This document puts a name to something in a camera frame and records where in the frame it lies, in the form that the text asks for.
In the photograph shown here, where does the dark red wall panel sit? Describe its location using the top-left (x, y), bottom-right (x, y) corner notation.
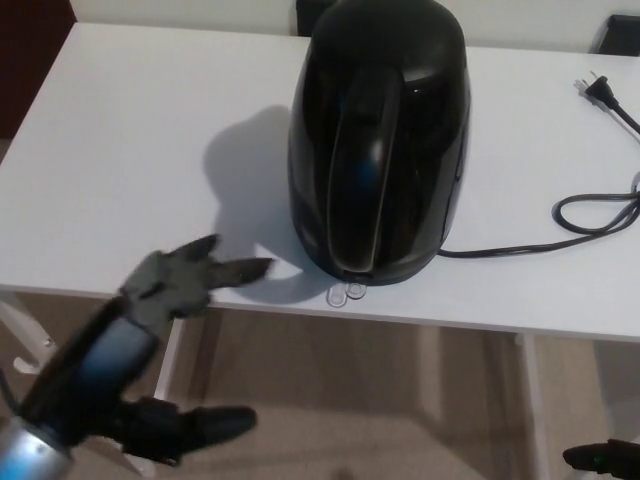
top-left (0, 0), bottom-right (77, 142)

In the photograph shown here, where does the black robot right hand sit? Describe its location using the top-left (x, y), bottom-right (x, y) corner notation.
top-left (561, 438), bottom-right (640, 474)

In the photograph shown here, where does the black electric kettle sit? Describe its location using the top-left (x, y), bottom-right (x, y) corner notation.
top-left (286, 0), bottom-right (474, 288)

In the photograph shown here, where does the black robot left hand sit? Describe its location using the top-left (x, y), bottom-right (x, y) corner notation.
top-left (17, 233), bottom-right (278, 469)

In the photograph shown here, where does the white hook on leg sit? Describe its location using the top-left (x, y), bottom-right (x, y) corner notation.
top-left (13, 353), bottom-right (42, 375)

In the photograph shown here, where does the black kettle power cord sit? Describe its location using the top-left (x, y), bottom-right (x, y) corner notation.
top-left (438, 74), bottom-right (640, 261)

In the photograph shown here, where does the clear plastic kettle switch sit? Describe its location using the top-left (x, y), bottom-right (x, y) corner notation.
top-left (325, 280), bottom-right (369, 308)

